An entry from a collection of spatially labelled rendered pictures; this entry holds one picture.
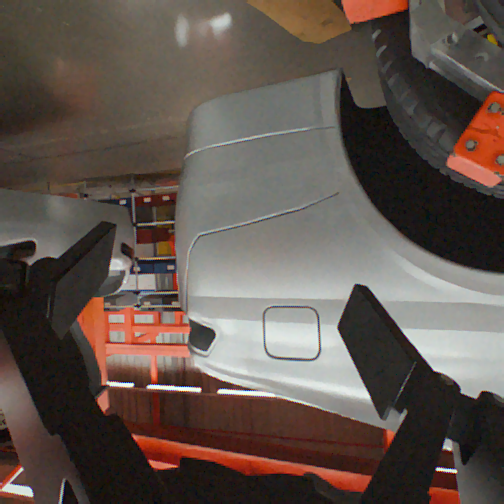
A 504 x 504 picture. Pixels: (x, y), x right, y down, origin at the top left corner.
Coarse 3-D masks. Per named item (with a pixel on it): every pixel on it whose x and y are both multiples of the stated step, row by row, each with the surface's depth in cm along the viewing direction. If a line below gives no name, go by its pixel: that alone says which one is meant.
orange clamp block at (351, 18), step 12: (348, 0) 53; (360, 0) 53; (372, 0) 53; (384, 0) 53; (396, 0) 53; (408, 0) 54; (348, 12) 56; (360, 12) 56; (372, 12) 56; (384, 12) 56
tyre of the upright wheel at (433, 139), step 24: (384, 24) 58; (408, 24) 57; (384, 48) 59; (408, 48) 57; (384, 72) 61; (408, 72) 57; (432, 72) 56; (384, 96) 76; (408, 96) 57; (432, 96) 56; (456, 96) 54; (408, 120) 63; (432, 120) 56; (456, 120) 54; (432, 144) 63
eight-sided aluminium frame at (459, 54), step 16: (416, 0) 49; (432, 0) 48; (416, 16) 48; (432, 16) 48; (448, 16) 47; (416, 32) 49; (432, 32) 48; (448, 32) 47; (464, 32) 47; (416, 48) 51; (432, 48) 48; (448, 48) 47; (464, 48) 47; (480, 48) 46; (496, 48) 45; (432, 64) 52; (448, 64) 49; (464, 64) 47; (480, 64) 46; (496, 64) 45; (464, 80) 50; (480, 80) 46; (496, 80) 45; (480, 96) 50
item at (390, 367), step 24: (360, 288) 20; (360, 312) 19; (384, 312) 18; (360, 336) 18; (384, 336) 16; (360, 360) 18; (384, 360) 16; (408, 360) 14; (384, 384) 15; (408, 384) 14; (384, 408) 15
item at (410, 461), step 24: (432, 384) 13; (456, 384) 14; (432, 408) 12; (408, 432) 11; (432, 432) 11; (384, 456) 9; (408, 456) 10; (432, 456) 10; (384, 480) 8; (408, 480) 8
